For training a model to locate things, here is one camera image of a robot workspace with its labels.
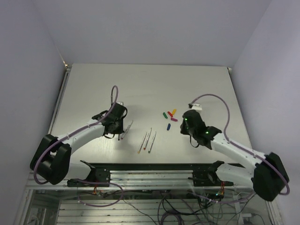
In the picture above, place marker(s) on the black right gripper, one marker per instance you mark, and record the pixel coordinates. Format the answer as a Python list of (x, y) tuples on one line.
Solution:
[(183, 130)]

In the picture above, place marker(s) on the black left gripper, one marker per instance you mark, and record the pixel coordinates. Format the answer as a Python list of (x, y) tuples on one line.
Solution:
[(120, 129)]

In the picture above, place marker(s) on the white pen purple end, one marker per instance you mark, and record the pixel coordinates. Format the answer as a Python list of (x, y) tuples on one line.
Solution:
[(126, 131)]

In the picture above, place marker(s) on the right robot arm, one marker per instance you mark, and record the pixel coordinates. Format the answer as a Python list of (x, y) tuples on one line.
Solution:
[(265, 174)]

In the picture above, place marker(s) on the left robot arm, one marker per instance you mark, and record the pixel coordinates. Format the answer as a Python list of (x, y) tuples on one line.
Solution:
[(52, 160)]

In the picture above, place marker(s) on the white pen yellow end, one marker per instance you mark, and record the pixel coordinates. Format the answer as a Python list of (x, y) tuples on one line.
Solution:
[(142, 143)]

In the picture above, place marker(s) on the white pen red end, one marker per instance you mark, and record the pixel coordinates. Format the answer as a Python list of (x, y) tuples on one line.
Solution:
[(147, 139)]

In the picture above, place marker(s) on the white pen green end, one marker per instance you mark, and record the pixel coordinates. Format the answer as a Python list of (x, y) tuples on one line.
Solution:
[(152, 142)]

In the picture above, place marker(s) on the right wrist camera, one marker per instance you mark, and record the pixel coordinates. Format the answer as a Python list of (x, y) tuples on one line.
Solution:
[(195, 106)]

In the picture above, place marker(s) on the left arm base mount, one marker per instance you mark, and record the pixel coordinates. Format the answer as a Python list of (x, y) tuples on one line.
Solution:
[(84, 174)]

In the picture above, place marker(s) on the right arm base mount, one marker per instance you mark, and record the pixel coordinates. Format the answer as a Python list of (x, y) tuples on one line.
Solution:
[(204, 175)]

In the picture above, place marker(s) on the aluminium frame rail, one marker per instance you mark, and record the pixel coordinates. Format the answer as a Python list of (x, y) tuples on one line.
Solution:
[(133, 180)]

